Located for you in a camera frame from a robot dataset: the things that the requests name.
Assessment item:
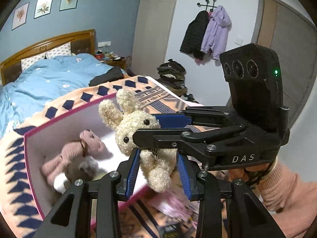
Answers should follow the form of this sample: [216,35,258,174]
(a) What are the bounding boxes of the pink knitted plush toy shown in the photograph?
[41,130,105,194]

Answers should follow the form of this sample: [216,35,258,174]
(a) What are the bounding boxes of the cream bunny plush toy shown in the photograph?
[98,89,176,193]

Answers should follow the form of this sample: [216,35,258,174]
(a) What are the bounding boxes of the right forearm pink sleeve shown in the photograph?
[257,162,316,237]

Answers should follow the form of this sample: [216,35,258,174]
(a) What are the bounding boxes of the right hand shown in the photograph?
[228,163,273,186]

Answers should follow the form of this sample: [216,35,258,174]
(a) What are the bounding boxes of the pile of dark clothes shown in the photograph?
[157,59,186,89]

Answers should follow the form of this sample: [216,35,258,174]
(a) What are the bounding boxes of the purple jacket on hook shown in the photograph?
[201,5,232,61]

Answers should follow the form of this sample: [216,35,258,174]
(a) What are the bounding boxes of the wooden door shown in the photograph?
[252,0,316,127]

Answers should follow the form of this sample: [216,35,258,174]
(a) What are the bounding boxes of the pink crinkly plastic bag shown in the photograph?
[149,186,199,221]

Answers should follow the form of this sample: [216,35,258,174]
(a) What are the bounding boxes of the black jacket on hook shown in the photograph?
[180,11,209,60]

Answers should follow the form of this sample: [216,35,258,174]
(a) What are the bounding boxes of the small black box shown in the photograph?
[158,222,184,238]

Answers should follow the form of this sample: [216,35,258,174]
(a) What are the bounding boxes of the orange navy patterned blanket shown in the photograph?
[1,76,189,237]

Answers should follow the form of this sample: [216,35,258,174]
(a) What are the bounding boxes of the pink storage box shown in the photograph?
[24,92,154,226]

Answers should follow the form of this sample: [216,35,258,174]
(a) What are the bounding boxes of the black garment on bed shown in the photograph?
[89,66,124,86]

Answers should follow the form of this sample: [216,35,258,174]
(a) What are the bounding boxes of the wooden nightstand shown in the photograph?
[102,59,126,70]

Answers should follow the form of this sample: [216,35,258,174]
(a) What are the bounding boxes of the wooden headboard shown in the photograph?
[1,29,96,86]

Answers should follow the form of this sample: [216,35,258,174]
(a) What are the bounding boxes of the right patterned pillow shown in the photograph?
[46,42,72,59]

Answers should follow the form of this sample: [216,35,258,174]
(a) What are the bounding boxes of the patterned pillow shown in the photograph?
[46,42,72,59]
[21,52,46,71]

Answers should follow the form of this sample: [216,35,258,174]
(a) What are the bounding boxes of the light blue duvet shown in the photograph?
[1,53,112,136]

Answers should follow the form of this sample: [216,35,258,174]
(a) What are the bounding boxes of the left patterned pillow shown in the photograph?
[21,52,46,71]

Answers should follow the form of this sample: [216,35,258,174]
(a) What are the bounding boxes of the middle framed picture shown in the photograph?
[34,0,53,19]

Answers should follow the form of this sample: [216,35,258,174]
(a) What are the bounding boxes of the left framed picture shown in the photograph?
[12,2,29,30]

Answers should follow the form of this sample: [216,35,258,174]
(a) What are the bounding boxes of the black wall coat hook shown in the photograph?
[197,0,217,12]

